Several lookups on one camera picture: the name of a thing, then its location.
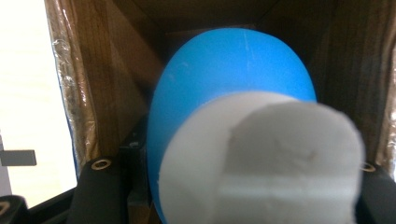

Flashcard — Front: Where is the blue bottle with white cap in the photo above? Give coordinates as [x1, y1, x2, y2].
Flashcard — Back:
[146, 27, 366, 224]

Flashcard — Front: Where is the blue cardboard box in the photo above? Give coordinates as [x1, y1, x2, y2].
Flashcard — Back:
[43, 0, 396, 224]

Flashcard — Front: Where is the white table mat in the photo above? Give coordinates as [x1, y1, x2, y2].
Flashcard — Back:
[0, 0, 78, 208]

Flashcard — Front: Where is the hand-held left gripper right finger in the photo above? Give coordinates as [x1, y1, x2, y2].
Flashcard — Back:
[354, 161, 396, 224]

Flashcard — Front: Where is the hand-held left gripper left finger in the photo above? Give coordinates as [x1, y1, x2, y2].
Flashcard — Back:
[66, 116, 149, 224]

